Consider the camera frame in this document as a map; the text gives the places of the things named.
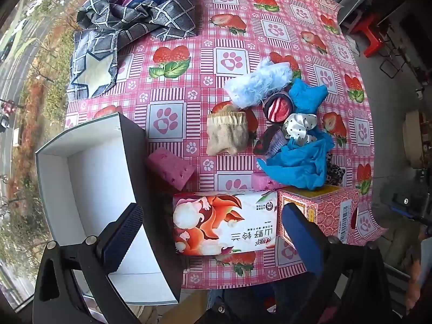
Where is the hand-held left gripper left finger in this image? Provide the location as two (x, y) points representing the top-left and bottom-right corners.
(33, 203), (146, 324)

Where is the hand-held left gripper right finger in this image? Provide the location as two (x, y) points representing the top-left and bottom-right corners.
(282, 202), (402, 324)

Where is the white cardboard box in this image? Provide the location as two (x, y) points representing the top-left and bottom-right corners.
(35, 111), (184, 306)

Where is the leopard print cloth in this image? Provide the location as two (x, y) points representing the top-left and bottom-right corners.
(325, 153), (345, 186)

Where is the pink sponge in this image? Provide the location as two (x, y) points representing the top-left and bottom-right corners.
(251, 172), (287, 190)
(147, 150), (196, 191)

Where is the blue terry cloth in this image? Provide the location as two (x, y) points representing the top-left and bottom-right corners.
(288, 77), (329, 113)

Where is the light blue fluffy cloth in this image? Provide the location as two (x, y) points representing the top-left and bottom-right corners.
(224, 57), (294, 110)

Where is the pink patterned carton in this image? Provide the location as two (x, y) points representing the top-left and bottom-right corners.
(277, 185), (360, 254)

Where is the thin blue glove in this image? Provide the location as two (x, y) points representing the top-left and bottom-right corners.
(256, 131), (336, 190)

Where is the fox print tissue pack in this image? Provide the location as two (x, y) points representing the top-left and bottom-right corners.
(172, 191), (279, 255)

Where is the person's dark clothing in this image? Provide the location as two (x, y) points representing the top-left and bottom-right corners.
(206, 283), (281, 324)

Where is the purple knit sock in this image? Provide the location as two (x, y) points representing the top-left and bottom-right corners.
(254, 126), (287, 159)

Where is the white polka dot scrunchie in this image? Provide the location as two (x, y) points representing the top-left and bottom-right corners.
(283, 112), (318, 146)

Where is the beige sock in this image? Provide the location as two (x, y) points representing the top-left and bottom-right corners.
(206, 104), (250, 156)

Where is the pink striped rolled sock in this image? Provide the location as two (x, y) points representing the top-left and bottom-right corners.
(263, 91), (294, 123)

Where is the round beige drum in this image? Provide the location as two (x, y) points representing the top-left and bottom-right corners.
(403, 110), (432, 169)

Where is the black folding chair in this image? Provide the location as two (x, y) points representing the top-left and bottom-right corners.
(380, 17), (422, 78)

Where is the red plastic stool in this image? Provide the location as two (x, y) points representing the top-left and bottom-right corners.
(349, 12), (385, 58)

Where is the pink strawberry print tablecloth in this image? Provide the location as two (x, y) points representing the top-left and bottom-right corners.
(64, 0), (389, 289)

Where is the grey plaid cloth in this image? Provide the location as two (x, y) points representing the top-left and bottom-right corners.
(66, 0), (198, 100)

